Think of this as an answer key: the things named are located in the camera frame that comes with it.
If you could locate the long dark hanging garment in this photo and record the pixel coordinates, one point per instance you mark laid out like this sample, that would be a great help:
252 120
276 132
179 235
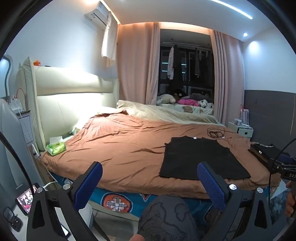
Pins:
178 60

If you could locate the pink cloth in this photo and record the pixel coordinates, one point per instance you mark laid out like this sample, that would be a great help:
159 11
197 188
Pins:
187 102

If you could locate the cream plush toy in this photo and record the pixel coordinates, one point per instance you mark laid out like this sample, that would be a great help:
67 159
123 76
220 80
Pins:
166 98

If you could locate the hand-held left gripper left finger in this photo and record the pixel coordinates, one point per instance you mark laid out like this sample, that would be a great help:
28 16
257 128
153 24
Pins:
89 185

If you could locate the stack of dark clothes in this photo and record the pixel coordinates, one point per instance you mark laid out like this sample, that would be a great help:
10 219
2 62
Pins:
261 150

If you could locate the short dark hanging garment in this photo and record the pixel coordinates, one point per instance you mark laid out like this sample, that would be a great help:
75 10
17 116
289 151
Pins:
208 67

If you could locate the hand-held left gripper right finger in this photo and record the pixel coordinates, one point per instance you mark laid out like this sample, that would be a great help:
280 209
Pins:
210 183

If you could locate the black charging case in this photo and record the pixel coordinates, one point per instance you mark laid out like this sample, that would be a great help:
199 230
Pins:
16 223

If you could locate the small orange object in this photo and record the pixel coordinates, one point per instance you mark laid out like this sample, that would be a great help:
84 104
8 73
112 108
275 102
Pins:
37 63

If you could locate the cream padded headboard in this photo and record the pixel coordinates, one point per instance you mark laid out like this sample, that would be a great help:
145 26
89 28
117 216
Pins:
69 81

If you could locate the light grey board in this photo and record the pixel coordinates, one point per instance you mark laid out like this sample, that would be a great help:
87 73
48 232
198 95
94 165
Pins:
11 129

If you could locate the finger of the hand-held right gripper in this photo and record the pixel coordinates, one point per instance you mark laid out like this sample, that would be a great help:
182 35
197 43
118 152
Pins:
277 165

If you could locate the dark window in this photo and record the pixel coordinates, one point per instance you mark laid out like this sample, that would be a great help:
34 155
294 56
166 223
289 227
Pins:
188 37

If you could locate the beige duvet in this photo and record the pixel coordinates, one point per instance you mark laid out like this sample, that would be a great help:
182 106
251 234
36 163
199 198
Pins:
161 111

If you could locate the white hanging shirt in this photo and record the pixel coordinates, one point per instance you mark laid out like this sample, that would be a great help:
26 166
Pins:
109 39

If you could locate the dark brown plush toy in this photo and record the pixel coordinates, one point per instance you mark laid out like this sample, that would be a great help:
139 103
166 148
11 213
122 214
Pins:
179 92

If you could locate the pink curtain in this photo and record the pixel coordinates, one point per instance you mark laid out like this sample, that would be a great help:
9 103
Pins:
227 81
136 64

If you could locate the black sleeveless shirt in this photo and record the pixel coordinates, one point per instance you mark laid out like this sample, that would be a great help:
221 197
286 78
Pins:
198 157

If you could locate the white power adapters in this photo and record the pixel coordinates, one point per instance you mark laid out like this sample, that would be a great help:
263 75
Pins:
15 104

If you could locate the white pillow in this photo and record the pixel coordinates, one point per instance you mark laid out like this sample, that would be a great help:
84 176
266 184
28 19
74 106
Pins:
92 111

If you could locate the person's right hand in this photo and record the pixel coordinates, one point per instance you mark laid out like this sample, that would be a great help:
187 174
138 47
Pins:
290 207

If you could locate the grey hanging garment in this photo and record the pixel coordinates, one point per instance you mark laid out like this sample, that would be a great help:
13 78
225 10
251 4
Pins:
197 62

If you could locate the person's leg in grey shorts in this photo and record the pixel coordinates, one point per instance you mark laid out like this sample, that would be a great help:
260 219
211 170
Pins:
166 220

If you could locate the light patterned hanging garment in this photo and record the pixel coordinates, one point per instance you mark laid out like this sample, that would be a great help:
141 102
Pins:
170 62

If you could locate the green tissue pack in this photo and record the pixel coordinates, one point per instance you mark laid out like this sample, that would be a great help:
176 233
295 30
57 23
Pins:
55 148

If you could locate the white nightstand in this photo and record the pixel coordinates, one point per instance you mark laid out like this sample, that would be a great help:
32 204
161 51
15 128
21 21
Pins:
245 132

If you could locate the grey plush toy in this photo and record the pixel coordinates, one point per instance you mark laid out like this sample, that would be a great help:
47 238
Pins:
198 96

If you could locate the black and white plush toy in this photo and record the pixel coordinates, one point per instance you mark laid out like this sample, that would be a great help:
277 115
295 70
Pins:
204 103

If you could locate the brown blanket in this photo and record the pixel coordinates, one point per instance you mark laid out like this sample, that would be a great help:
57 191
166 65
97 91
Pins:
127 150

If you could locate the phone with lit screen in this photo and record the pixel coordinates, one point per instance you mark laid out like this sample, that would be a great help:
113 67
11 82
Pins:
25 199

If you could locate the blue printed bed sheet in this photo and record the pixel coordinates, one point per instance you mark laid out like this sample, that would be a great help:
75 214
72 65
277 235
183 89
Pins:
138 201

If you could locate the grey nightstand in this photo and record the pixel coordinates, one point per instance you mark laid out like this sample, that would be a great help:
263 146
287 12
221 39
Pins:
25 127

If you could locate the white chair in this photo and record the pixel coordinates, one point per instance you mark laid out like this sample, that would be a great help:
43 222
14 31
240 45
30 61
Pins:
86 215

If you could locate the ceiling light strip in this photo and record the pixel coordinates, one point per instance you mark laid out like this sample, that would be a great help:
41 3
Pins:
231 8

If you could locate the white air conditioner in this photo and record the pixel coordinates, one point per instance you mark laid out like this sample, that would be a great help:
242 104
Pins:
97 14

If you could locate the grey patterned cloth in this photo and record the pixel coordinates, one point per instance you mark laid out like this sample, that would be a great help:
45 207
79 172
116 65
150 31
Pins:
278 206

